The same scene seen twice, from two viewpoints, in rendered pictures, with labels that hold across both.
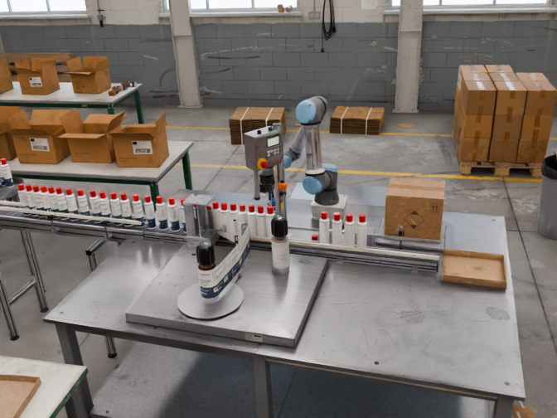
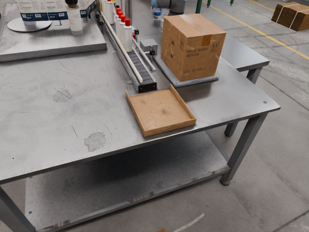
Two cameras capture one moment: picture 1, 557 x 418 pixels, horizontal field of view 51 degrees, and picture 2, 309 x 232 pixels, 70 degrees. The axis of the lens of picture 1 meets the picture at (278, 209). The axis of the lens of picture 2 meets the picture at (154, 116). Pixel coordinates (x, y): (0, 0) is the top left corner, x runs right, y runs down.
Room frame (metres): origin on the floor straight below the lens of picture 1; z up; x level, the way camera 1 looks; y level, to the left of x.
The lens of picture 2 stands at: (1.88, -1.58, 1.58)
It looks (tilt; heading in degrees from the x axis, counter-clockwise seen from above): 43 degrees down; 48
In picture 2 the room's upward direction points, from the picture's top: 4 degrees clockwise
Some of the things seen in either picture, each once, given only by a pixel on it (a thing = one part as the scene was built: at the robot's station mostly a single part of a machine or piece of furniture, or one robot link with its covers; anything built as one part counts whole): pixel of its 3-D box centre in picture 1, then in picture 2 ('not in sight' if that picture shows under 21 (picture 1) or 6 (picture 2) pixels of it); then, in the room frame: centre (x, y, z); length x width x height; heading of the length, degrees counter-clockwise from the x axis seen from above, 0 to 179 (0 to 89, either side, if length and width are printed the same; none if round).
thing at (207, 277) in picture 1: (207, 271); (23, 2); (2.24, 0.33, 1.04); 0.09 x 0.09 x 0.29
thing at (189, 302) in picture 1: (210, 298); (30, 23); (2.24, 0.33, 0.89); 0.31 x 0.31 x 0.01
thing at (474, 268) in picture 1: (473, 267); (159, 107); (2.46, -0.96, 0.85); 0.30 x 0.26 x 0.04; 72
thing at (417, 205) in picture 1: (414, 210); (189, 46); (2.86, -0.75, 0.99); 0.30 x 0.24 x 0.27; 73
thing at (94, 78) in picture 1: (88, 75); not in sight; (6.70, 2.11, 0.97); 0.43 x 0.42 x 0.37; 163
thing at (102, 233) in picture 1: (74, 274); not in sight; (3.18, 1.33, 0.47); 1.17 x 0.38 x 0.94; 72
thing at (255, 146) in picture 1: (263, 148); not in sight; (2.87, 0.07, 1.38); 0.17 x 0.10 x 0.19; 127
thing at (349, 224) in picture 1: (349, 232); (123, 31); (2.64, -0.36, 0.98); 0.05 x 0.05 x 0.20
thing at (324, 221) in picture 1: (324, 229); (119, 24); (2.69, -0.24, 0.98); 0.05 x 0.05 x 0.20
